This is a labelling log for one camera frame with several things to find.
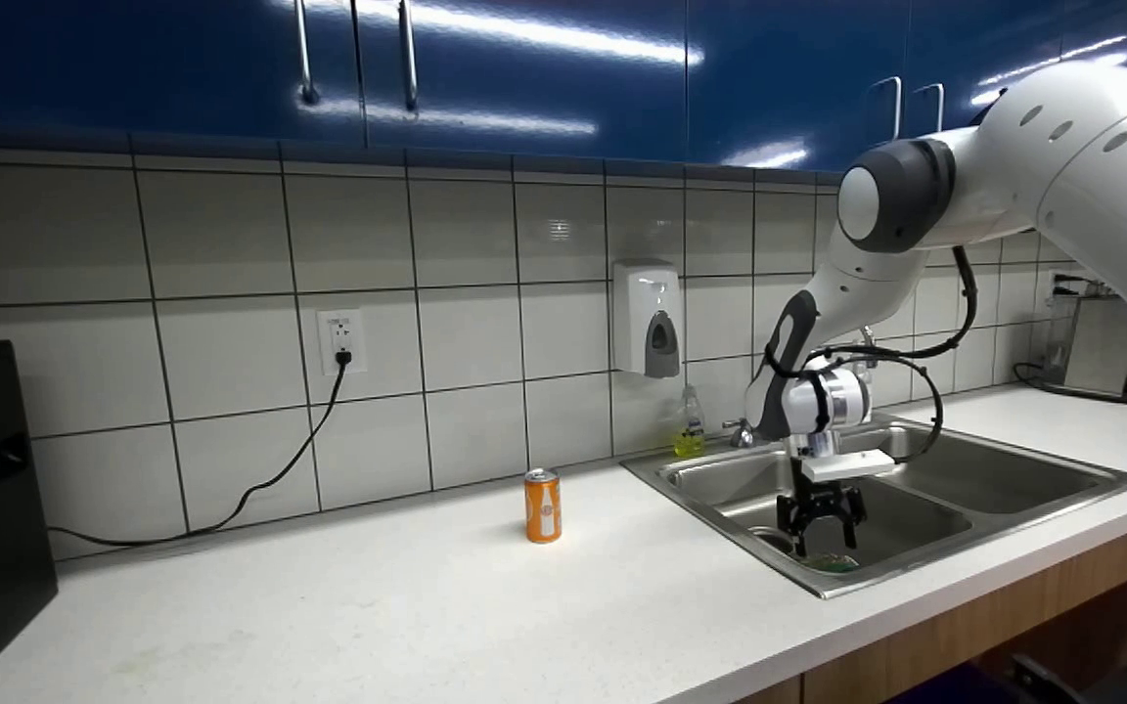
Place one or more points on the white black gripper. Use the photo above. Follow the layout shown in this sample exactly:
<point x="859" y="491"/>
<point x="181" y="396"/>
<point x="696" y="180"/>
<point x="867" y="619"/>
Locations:
<point x="818" y="409"/>

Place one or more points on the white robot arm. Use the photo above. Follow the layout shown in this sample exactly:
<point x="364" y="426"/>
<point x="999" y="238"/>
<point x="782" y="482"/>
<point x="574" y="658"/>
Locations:
<point x="1050" y="160"/>

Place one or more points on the stainless steel double sink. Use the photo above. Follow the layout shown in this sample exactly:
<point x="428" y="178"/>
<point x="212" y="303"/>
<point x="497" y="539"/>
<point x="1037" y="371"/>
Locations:
<point x="965" y="491"/>

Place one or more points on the yellow dish soap bottle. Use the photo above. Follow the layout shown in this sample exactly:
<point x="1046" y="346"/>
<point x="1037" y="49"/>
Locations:
<point x="691" y="427"/>

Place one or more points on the white soap dispenser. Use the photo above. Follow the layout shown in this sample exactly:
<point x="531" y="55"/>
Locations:
<point x="645" y="324"/>

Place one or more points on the orange soda can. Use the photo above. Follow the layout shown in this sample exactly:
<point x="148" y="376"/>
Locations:
<point x="540" y="508"/>

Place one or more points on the metal appliance far right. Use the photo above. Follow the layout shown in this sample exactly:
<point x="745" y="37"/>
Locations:
<point x="1089" y="338"/>

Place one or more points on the blue upper cabinets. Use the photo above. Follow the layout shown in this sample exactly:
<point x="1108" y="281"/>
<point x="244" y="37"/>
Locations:
<point x="742" y="83"/>

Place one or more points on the white wall outlet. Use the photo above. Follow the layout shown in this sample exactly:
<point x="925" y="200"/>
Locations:
<point x="340" y="338"/>

